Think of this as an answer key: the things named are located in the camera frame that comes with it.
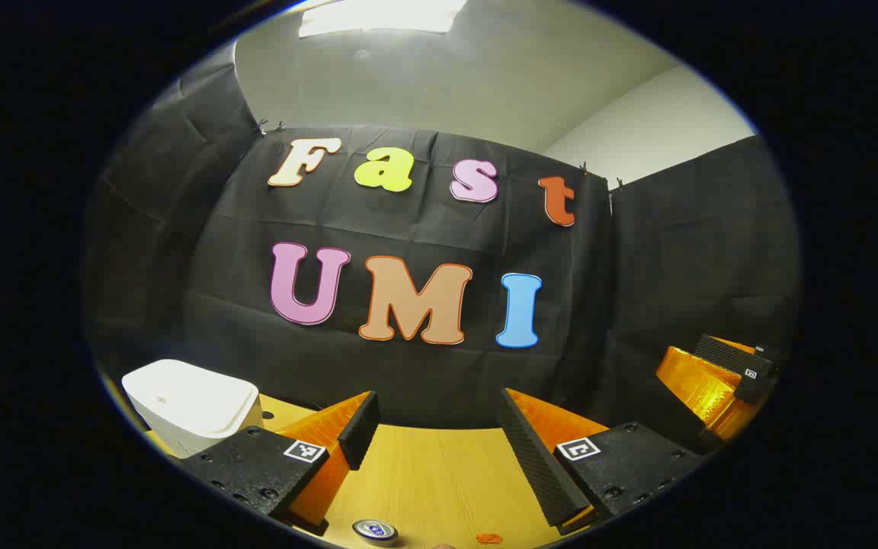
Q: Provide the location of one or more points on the ceiling light panel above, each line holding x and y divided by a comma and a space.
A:
382, 15

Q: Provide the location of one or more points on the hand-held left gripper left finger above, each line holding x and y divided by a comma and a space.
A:
359, 431

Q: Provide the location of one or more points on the wooden desktop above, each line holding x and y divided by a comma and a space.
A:
424, 473

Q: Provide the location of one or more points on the orange paper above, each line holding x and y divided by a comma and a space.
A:
488, 538

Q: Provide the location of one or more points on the black backdrop cloth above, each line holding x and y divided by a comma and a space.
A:
408, 366

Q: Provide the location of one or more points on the white desktop garbage bin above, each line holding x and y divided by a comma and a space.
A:
191, 404

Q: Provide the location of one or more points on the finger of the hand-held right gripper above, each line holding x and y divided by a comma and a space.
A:
728, 354
702, 389

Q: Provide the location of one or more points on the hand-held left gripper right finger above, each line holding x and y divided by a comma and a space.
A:
538, 457

